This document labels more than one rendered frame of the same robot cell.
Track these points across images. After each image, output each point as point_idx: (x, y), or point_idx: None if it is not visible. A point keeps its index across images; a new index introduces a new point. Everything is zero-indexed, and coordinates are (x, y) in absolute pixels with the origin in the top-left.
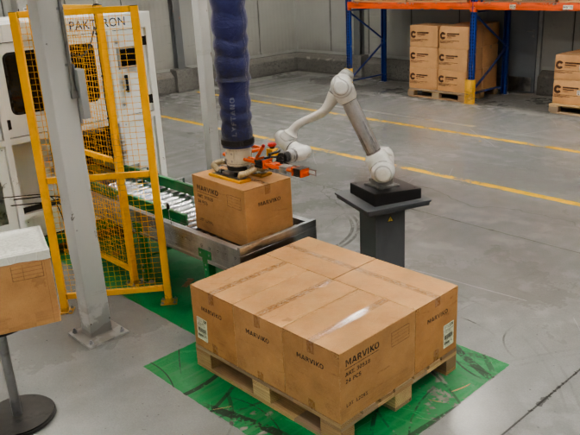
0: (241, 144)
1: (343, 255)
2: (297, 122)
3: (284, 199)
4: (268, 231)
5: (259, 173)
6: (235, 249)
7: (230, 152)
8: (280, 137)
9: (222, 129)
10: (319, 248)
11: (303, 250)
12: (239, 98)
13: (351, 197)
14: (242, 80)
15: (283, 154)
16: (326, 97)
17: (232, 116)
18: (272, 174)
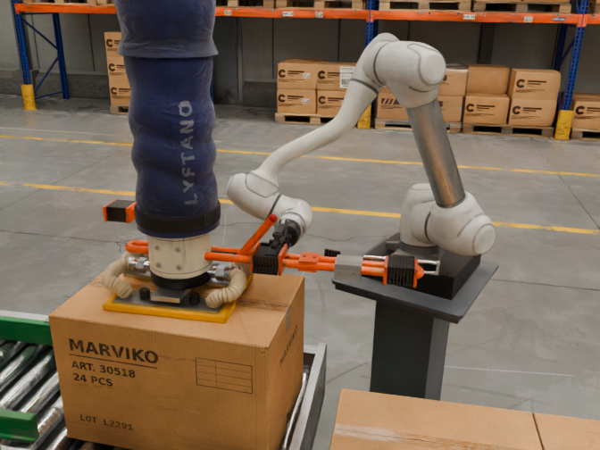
0: (207, 221)
1: (471, 421)
2: (283, 154)
3: (299, 328)
4: (287, 411)
5: None
6: None
7: (172, 245)
8: (248, 190)
9: (149, 187)
10: (404, 416)
11: (386, 437)
12: (202, 103)
13: (378, 285)
14: (212, 53)
15: (288, 229)
16: (351, 94)
17: (186, 153)
18: (255, 277)
